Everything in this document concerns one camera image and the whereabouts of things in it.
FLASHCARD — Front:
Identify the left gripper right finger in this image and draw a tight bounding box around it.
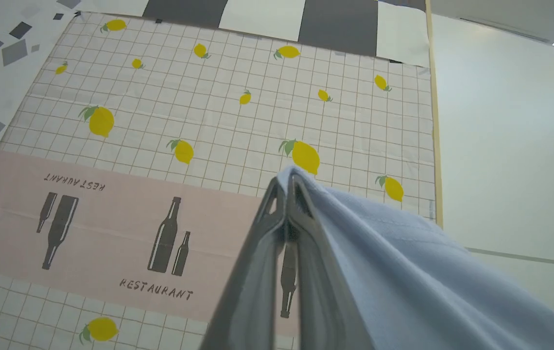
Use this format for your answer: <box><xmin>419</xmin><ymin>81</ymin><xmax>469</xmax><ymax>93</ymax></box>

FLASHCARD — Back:
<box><xmin>287</xmin><ymin>173</ymin><xmax>376</xmax><ymax>350</ymax></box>

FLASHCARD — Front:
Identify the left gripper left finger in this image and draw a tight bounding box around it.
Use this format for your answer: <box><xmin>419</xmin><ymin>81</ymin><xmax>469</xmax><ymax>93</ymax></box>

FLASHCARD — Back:
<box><xmin>199</xmin><ymin>177</ymin><xmax>288</xmax><ymax>350</ymax></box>

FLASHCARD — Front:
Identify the light blue white-collared shirt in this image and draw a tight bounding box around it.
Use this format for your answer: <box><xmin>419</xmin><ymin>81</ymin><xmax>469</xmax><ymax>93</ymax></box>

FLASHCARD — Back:
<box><xmin>277</xmin><ymin>164</ymin><xmax>554</xmax><ymax>350</ymax></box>

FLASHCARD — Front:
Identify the lemon print cloth partition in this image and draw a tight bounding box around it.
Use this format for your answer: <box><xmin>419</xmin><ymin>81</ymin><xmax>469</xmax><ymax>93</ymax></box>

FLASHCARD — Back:
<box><xmin>0</xmin><ymin>11</ymin><xmax>445</xmax><ymax>350</ymax></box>

